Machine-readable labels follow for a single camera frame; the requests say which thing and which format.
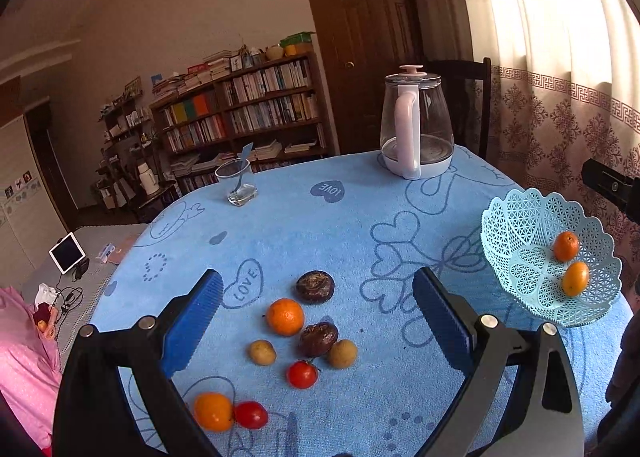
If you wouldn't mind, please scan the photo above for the orange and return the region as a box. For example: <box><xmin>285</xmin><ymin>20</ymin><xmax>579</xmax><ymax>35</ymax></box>
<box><xmin>561</xmin><ymin>261</ymin><xmax>590</xmax><ymax>297</ymax></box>
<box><xmin>266</xmin><ymin>298</ymin><xmax>305</xmax><ymax>337</ymax></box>
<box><xmin>553</xmin><ymin>231</ymin><xmax>581</xmax><ymax>261</ymax></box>
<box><xmin>193</xmin><ymin>392</ymin><xmax>235</xmax><ymax>433</ymax></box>

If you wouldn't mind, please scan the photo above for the clear glass cup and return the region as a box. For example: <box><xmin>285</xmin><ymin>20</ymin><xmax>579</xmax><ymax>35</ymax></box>
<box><xmin>215</xmin><ymin>158</ymin><xmax>258</xmax><ymax>207</ymax></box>

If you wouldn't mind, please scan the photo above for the glass kettle with pink handle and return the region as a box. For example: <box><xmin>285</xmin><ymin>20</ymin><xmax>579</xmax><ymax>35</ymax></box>
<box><xmin>380</xmin><ymin>64</ymin><xmax>455</xmax><ymax>180</ymax></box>

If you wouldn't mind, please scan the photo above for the brown round fruit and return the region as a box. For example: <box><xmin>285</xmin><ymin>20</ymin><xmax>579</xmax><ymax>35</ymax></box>
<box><xmin>249</xmin><ymin>339</ymin><xmax>277</xmax><ymax>366</ymax></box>
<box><xmin>327</xmin><ymin>339</ymin><xmax>359</xmax><ymax>370</ymax></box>

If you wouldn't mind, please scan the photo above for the pink dotted cloth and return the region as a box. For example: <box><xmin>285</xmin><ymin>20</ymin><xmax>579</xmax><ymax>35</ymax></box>
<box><xmin>0</xmin><ymin>286</ymin><xmax>65</xmax><ymax>450</ymax></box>

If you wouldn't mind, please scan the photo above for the blue plastic spoon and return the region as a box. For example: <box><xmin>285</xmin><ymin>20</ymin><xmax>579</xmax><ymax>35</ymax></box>
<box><xmin>237</xmin><ymin>142</ymin><xmax>255</xmax><ymax>194</ymax></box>

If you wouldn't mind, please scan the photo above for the black cable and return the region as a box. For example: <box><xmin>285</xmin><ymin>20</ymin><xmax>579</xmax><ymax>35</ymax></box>
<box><xmin>52</xmin><ymin>267</ymin><xmax>86</xmax><ymax>325</ymax></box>

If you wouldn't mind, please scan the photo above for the white tablet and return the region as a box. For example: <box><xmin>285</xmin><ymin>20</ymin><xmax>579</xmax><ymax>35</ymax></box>
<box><xmin>49</xmin><ymin>232</ymin><xmax>86</xmax><ymax>274</ymax></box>

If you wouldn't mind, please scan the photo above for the dark wrinkled passion fruit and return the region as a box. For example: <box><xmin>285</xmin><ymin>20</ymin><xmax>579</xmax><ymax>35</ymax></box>
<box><xmin>295</xmin><ymin>270</ymin><xmax>335</xmax><ymax>304</ymax></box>
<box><xmin>299</xmin><ymin>323</ymin><xmax>339</xmax><ymax>358</ymax></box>

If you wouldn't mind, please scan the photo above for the light blue plastic lattice basket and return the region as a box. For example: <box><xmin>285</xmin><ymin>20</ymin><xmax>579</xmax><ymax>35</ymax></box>
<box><xmin>481</xmin><ymin>188</ymin><xmax>623</xmax><ymax>328</ymax></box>

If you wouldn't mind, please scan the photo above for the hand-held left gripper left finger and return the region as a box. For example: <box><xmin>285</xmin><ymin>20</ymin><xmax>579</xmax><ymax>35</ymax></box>
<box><xmin>52</xmin><ymin>268</ymin><xmax>224</xmax><ymax>457</ymax></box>

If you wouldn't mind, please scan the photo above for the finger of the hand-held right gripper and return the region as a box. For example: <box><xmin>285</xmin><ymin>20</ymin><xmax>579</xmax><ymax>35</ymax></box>
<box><xmin>581</xmin><ymin>158</ymin><xmax>640</xmax><ymax>224</ymax></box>

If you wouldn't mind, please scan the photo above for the red tomato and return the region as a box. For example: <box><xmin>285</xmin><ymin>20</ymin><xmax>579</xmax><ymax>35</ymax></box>
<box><xmin>286</xmin><ymin>360</ymin><xmax>321</xmax><ymax>390</ymax></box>
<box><xmin>234</xmin><ymin>401</ymin><xmax>269</xmax><ymax>430</ymax></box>

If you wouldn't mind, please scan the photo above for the white thermos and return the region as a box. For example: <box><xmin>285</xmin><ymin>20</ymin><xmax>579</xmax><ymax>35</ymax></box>
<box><xmin>137</xmin><ymin>162</ymin><xmax>159</xmax><ymax>191</ymax></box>

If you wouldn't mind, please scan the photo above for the cream patterned curtain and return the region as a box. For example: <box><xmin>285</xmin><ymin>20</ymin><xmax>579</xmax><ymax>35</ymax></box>
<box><xmin>442</xmin><ymin>0</ymin><xmax>640</xmax><ymax>268</ymax></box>

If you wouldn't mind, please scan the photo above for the dark wooden chair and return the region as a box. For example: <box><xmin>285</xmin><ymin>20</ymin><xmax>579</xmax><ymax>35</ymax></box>
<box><xmin>425</xmin><ymin>57</ymin><xmax>493</xmax><ymax>160</ymax></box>

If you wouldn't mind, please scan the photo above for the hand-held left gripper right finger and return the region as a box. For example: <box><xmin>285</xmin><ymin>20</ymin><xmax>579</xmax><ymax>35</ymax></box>
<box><xmin>412</xmin><ymin>266</ymin><xmax>586</xmax><ymax>457</ymax></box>

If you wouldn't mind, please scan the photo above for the wooden bookshelf with books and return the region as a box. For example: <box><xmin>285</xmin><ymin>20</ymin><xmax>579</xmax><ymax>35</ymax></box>
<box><xmin>149</xmin><ymin>51</ymin><xmax>332</xmax><ymax>194</ymax></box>

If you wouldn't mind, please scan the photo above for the small dark cluttered shelf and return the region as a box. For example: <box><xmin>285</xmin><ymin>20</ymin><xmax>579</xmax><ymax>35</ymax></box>
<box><xmin>95</xmin><ymin>90</ymin><xmax>168</xmax><ymax>212</ymax></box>

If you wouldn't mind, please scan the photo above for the green box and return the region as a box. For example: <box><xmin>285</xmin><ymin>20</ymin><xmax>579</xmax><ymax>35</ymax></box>
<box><xmin>280</xmin><ymin>31</ymin><xmax>316</xmax><ymax>56</ymax></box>

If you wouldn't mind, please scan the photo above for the white cabinet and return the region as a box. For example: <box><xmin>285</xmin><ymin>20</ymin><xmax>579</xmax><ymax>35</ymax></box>
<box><xmin>0</xmin><ymin>114</ymin><xmax>71</xmax><ymax>283</ymax></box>

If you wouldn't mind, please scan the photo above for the brown wooden door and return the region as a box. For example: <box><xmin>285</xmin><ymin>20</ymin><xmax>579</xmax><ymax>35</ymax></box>
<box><xmin>297</xmin><ymin>0</ymin><xmax>427</xmax><ymax>155</ymax></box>

